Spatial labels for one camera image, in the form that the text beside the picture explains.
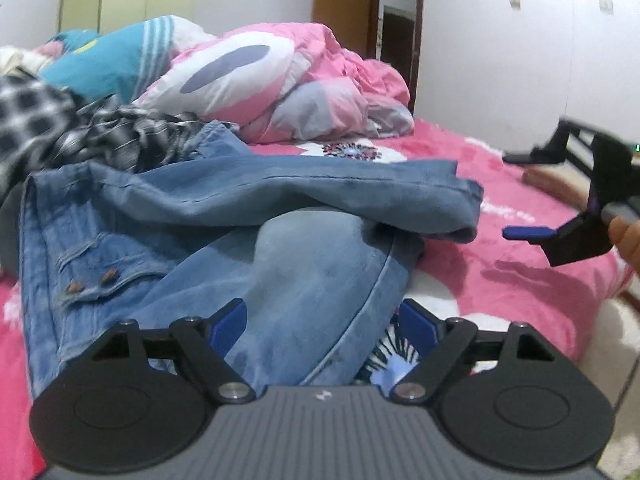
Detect blue striped pillow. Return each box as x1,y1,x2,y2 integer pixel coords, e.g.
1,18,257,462
40,15,214,103

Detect brown wooden door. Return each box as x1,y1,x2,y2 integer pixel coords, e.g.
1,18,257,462
311,0,424,110

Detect blue denim jeans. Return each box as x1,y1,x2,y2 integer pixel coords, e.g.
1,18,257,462
20,124,483,396

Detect wooden bed frame edge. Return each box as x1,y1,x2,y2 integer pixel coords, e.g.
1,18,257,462
521,166,590,210

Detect right hand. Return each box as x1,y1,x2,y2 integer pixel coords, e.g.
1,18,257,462
608,217,640,274

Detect pink grey crumpled quilt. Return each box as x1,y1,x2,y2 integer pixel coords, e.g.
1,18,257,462
135,23,414,144

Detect black white checkered shirt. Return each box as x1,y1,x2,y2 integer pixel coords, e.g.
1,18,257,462
1,74,203,198

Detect pink floral bed blanket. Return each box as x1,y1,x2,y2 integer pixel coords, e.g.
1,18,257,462
1,122,631,479

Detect white wall switch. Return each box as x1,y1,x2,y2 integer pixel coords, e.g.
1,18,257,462
599,0,614,14

